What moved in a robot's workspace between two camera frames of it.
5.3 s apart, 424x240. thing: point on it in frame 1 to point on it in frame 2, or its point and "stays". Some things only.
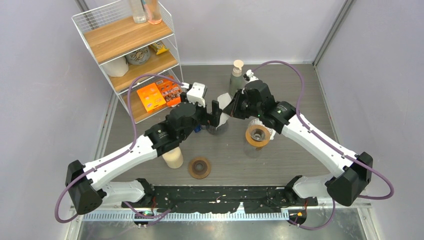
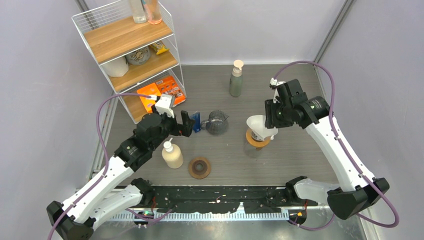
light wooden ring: [255, 143] stays
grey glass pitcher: [220, 130] stays
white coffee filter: [223, 101] to [257, 123]
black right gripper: [234, 112] to [271, 120]
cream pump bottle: [174, 158] stays
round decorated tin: [138, 57] stays
